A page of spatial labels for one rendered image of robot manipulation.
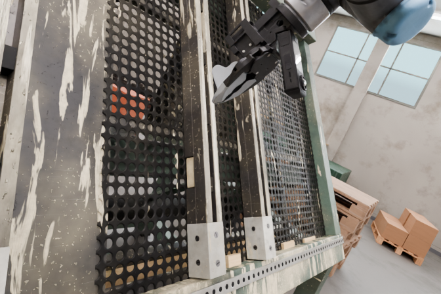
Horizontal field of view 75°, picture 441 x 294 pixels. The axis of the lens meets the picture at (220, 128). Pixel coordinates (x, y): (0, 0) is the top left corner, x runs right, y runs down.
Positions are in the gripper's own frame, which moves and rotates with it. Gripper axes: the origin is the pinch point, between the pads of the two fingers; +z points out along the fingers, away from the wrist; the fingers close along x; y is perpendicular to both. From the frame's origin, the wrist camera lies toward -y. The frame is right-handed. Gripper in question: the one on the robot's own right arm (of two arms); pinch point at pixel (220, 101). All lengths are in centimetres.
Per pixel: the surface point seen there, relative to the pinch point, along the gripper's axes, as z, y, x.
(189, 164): 22.4, 0.6, -16.1
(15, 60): 15.9, 16.6, 25.7
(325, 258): 29, -46, -89
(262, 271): 31, -33, -37
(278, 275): 32, -37, -47
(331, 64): -71, 236, -718
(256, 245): 29, -26, -38
